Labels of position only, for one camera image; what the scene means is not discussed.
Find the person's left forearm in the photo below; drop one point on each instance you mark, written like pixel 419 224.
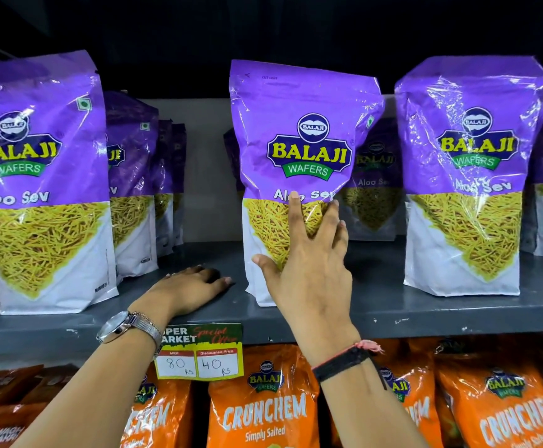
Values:
pixel 89 391

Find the person's right middle finger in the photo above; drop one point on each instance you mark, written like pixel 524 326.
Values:
pixel 327 223

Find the purple snack packet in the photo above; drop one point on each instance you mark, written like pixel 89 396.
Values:
pixel 295 149

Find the person's left fingers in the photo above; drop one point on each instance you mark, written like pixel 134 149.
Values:
pixel 211 278

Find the person's right hand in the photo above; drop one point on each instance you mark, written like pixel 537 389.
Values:
pixel 313 284

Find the grey metal shelf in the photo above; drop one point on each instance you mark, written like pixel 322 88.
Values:
pixel 393 305

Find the row of orange packets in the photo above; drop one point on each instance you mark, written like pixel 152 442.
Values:
pixel 500 405

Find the silver wristwatch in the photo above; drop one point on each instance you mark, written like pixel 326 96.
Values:
pixel 117 324

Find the rows of purple packets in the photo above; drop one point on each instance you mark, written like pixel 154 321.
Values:
pixel 38 135

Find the person's right thumb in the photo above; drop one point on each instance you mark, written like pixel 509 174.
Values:
pixel 267 268

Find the dark orange snack bag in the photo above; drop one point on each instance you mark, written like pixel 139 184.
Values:
pixel 5 426
pixel 1 384
pixel 54 382

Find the person's left hand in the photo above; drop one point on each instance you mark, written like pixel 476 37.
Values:
pixel 178 291

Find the black wristband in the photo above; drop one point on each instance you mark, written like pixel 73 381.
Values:
pixel 341 363

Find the person's right forearm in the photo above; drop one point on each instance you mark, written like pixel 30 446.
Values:
pixel 365 405

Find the green yellow price label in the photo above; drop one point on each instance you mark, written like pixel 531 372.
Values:
pixel 206 352

